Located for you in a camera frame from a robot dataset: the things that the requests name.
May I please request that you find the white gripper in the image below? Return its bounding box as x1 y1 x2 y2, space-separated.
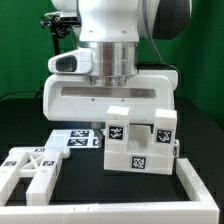
43 70 178 122

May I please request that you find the white chair back frame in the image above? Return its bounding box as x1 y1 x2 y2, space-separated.
0 147 70 206

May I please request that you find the white chair seat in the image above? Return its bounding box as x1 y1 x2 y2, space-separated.
104 125 174 175

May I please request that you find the white tagged cube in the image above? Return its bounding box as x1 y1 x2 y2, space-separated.
173 139 180 158

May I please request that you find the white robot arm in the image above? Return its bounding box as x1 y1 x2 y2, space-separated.
43 0 192 124

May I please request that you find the white U-shaped fence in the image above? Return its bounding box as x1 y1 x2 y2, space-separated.
0 158 220 224

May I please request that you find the black cable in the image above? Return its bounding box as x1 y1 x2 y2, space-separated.
0 87 46 102

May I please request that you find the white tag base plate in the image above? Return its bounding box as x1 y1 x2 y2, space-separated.
45 129 102 149

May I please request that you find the black camera stand pole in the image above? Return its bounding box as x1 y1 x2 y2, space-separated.
40 16 70 55

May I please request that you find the grey camera on stand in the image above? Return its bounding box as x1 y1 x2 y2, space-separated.
45 11 80 24

